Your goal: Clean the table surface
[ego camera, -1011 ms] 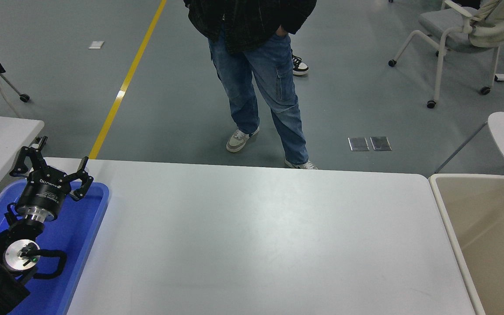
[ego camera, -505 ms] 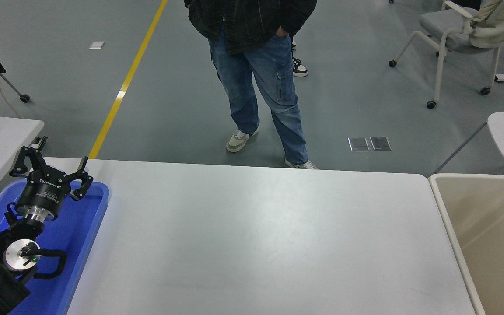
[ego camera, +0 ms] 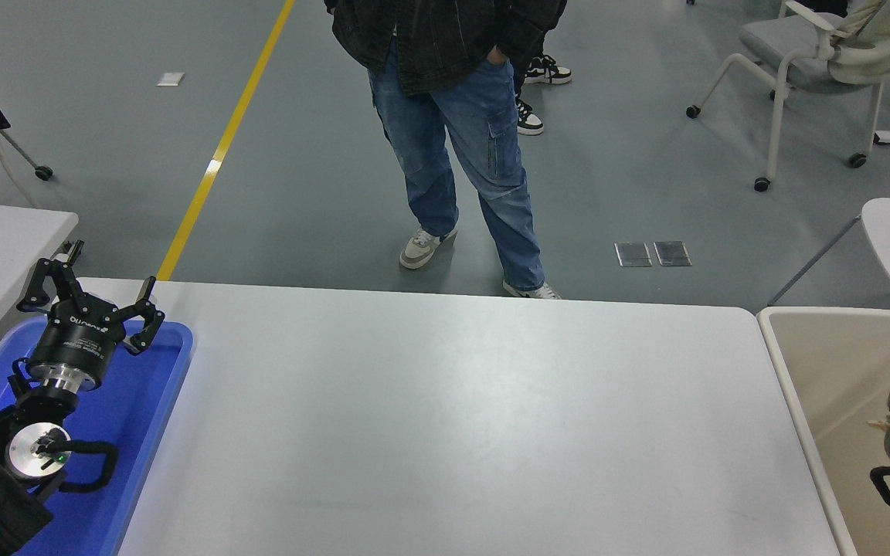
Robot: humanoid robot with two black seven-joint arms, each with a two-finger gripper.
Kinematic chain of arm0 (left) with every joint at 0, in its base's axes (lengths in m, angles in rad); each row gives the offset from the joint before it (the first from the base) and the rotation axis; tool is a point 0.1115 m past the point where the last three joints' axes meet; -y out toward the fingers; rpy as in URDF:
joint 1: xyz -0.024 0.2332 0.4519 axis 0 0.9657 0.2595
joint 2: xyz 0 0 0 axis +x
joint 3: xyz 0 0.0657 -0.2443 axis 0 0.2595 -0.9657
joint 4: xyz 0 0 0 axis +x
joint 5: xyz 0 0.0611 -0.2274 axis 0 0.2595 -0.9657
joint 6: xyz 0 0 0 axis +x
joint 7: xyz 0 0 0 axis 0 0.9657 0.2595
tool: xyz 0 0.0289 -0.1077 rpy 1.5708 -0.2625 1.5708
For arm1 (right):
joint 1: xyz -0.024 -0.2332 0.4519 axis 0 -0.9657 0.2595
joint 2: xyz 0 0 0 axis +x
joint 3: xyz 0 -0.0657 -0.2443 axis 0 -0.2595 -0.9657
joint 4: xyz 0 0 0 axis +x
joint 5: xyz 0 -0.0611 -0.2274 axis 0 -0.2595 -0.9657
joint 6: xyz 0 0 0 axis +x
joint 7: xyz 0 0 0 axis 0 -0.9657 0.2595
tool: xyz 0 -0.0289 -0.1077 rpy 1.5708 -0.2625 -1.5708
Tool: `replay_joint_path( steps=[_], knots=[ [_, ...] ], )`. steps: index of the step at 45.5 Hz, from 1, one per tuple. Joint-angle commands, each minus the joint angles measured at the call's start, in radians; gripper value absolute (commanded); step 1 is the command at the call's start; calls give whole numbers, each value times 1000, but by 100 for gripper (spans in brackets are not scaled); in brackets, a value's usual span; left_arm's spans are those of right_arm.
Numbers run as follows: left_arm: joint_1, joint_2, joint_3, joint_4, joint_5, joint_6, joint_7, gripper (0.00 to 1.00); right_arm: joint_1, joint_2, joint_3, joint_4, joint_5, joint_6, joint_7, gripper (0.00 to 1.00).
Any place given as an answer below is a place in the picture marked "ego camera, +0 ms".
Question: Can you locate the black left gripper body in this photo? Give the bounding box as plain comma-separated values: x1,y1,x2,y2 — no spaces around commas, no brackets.
26,301,127,381

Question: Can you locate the large pale plastic bin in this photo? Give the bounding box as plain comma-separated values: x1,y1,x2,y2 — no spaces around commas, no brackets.
756,306,890,556

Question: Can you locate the blue plastic tray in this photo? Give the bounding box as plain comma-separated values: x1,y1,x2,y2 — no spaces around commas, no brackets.
0,317,195,556

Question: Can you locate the person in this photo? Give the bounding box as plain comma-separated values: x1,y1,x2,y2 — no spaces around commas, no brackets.
513,31,573,137
324,0,568,300

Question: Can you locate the white frame grey seat chair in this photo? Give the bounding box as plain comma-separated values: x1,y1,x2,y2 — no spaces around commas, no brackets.
684,0,890,192

